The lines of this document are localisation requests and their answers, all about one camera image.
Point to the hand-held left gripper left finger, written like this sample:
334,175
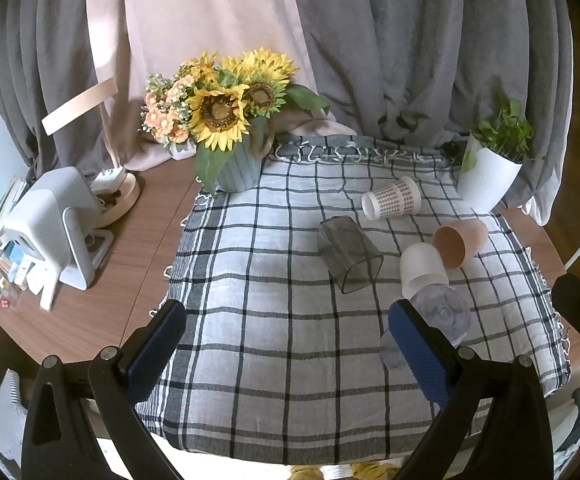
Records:
153,355

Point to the white power adapter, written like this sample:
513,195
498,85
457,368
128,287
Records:
108,177

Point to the green leafy plant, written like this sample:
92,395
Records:
505,130

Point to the pink curtain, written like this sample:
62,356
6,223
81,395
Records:
194,15

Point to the grey curtain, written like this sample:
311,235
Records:
34,60
420,50

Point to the small white boxes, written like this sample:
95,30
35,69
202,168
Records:
24,270

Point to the white box device on stand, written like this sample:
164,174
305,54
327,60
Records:
44,220

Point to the sunflower bouquet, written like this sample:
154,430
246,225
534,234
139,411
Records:
217,110

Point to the white desk lamp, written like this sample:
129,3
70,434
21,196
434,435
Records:
77,105

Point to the pink cup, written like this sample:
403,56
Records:
462,240

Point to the dark transparent square cup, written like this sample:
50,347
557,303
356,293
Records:
350,255

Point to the stack of books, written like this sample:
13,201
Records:
4,215

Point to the white plant pot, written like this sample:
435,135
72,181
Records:
487,180

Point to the grey ribbed vase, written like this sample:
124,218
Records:
240,172

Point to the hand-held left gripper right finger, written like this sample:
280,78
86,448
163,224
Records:
419,355

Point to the white ribbed object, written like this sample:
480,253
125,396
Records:
9,405

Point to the patterned paper cup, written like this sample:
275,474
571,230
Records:
392,199

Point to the white cup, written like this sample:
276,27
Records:
422,265

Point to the black white plaid cloth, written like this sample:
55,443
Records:
280,310

